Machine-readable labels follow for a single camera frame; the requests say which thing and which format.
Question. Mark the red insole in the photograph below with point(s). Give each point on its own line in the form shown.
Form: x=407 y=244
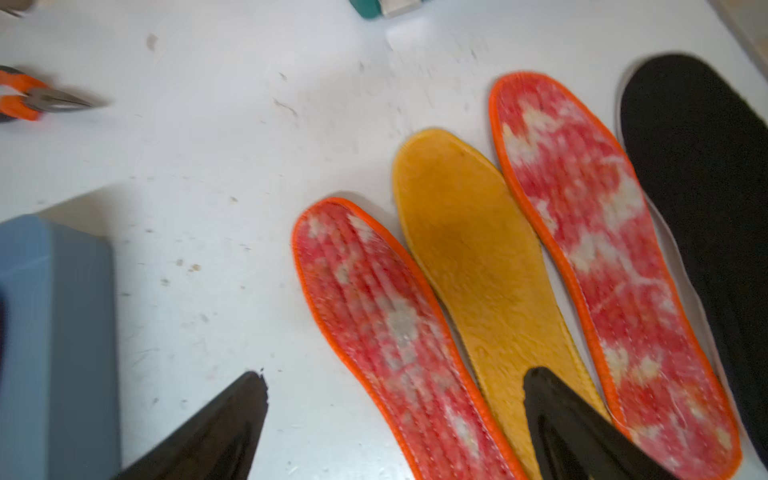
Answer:
x=378 y=313
x=578 y=189

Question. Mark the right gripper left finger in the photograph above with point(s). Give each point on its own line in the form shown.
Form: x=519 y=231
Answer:
x=218 y=442

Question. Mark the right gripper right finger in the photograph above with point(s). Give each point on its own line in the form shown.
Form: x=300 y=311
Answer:
x=572 y=440

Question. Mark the orange handled pliers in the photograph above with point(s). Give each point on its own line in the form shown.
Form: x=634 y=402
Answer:
x=34 y=98

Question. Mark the blue storage box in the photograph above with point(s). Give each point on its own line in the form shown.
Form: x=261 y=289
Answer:
x=59 y=380

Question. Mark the right yellow insole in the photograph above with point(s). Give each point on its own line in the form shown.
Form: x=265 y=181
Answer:
x=485 y=263

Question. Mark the green tool case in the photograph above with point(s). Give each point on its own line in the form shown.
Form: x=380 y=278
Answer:
x=373 y=9

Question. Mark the right black insole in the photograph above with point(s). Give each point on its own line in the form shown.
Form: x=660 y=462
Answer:
x=700 y=153

